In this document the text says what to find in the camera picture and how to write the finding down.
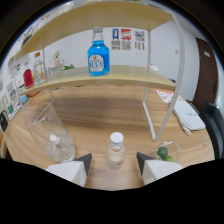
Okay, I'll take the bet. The glass bowl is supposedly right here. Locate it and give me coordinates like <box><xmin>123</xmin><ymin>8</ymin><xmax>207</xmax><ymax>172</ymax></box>
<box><xmin>153</xmin><ymin>140</ymin><xmax>182</xmax><ymax>163</ymax></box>

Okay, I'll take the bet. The clear bottle peach label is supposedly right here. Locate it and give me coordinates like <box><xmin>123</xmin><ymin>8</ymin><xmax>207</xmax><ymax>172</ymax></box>
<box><xmin>105</xmin><ymin>131</ymin><xmax>127</xmax><ymax>171</ymax></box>

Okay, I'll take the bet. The light blue cup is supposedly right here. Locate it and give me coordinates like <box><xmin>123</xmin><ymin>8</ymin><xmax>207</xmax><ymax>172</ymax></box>
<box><xmin>19</xmin><ymin>94</ymin><xmax>29</xmax><ymax>105</ymax></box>

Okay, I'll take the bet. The clear drinking glass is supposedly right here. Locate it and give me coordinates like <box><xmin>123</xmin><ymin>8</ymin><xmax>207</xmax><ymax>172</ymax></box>
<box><xmin>22</xmin><ymin>101</ymin><xmax>77</xmax><ymax>164</ymax></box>

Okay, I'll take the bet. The white fabric pouch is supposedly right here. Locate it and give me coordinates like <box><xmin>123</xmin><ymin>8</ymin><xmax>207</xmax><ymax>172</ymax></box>
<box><xmin>173</xmin><ymin>99</ymin><xmax>207</xmax><ymax>136</ymax></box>

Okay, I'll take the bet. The black office chair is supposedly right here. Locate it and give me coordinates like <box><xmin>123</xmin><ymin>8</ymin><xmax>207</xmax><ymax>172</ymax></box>
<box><xmin>199</xmin><ymin>101</ymin><xmax>224</xmax><ymax>159</ymax></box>

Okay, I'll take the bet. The orange printed paper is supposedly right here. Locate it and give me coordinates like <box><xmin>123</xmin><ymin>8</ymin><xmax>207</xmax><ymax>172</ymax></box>
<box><xmin>155</xmin><ymin>88</ymin><xmax>186</xmax><ymax>105</ymax></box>

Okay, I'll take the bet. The white tray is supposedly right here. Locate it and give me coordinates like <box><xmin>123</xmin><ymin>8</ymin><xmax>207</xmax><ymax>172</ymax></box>
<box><xmin>8</xmin><ymin>103</ymin><xmax>23</xmax><ymax>121</ymax></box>

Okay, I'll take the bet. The black handbag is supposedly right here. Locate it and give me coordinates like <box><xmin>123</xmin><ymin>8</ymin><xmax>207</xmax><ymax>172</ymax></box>
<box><xmin>0</xmin><ymin>109</ymin><xmax>9</xmax><ymax>133</ymax></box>

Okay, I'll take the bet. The clear bottle orange cap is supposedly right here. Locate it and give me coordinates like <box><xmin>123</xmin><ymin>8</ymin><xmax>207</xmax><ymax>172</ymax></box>
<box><xmin>32</xmin><ymin>51</ymin><xmax>47</xmax><ymax>86</ymax></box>

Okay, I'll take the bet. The green potted plant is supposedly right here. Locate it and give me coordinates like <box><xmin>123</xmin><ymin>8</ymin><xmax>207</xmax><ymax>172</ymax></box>
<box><xmin>62</xmin><ymin>63</ymin><xmax>76</xmax><ymax>71</ymax></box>

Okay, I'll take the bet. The wooden two-tier shelf rack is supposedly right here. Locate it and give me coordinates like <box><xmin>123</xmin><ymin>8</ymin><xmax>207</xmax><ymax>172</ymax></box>
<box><xmin>8</xmin><ymin>0</ymin><xmax>186</xmax><ymax>142</ymax></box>

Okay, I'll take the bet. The blue liquid bottle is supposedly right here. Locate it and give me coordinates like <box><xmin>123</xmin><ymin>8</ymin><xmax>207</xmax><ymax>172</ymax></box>
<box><xmin>87</xmin><ymin>26</ymin><xmax>111</xmax><ymax>77</ymax></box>

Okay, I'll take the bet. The multicolour wall poster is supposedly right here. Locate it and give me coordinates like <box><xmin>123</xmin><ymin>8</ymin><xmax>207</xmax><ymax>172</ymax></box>
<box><xmin>134</xmin><ymin>29</ymin><xmax>146</xmax><ymax>51</ymax></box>

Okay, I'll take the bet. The red wall poster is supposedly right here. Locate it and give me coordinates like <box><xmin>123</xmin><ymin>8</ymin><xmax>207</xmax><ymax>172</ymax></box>
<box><xmin>120</xmin><ymin>28</ymin><xmax>132</xmax><ymax>51</ymax></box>

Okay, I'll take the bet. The blue yellow wall poster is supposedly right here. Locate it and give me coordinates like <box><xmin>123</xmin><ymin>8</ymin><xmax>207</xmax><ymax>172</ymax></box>
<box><xmin>111</xmin><ymin>28</ymin><xmax>121</xmax><ymax>51</ymax></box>

